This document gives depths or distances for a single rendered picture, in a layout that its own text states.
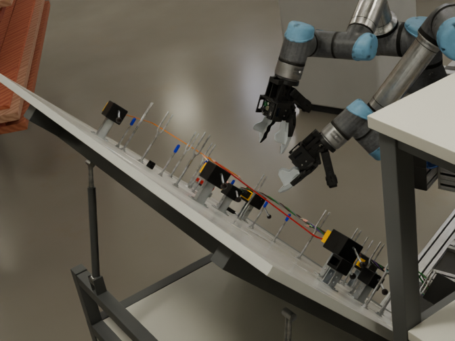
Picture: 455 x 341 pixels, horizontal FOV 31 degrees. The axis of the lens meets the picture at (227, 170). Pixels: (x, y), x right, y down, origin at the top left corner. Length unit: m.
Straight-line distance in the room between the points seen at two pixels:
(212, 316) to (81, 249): 2.01
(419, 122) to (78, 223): 3.63
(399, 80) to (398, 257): 1.24
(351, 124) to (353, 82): 2.69
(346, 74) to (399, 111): 3.88
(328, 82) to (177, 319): 2.90
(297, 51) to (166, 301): 0.91
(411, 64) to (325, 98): 2.78
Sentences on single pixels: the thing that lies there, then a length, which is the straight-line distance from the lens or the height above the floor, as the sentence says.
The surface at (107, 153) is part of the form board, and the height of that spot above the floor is 1.65.
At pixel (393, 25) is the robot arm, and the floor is 1.39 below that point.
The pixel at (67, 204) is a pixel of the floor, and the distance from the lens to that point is 4.89.
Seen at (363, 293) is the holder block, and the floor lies 1.23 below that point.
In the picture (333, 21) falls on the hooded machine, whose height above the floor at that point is 0.65.
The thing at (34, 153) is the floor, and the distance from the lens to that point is 5.59.
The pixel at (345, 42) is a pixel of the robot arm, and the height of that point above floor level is 1.55.
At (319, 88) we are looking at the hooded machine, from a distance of 5.23.
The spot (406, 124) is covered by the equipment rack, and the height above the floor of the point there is 1.85.
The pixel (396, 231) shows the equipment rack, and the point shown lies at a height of 1.66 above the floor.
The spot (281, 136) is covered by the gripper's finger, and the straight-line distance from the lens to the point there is 2.29.
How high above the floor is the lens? 2.40
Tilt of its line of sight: 30 degrees down
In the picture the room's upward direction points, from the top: 10 degrees counter-clockwise
